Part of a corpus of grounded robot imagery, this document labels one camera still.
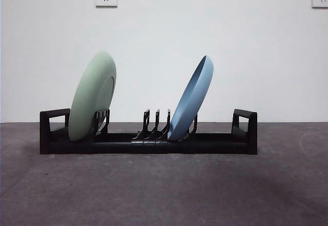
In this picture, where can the black plate rack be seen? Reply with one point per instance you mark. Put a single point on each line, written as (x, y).
(205, 146)

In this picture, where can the blue round plate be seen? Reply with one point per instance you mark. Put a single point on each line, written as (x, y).
(189, 103)

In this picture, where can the green round plate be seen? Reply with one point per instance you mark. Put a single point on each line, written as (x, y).
(89, 95)

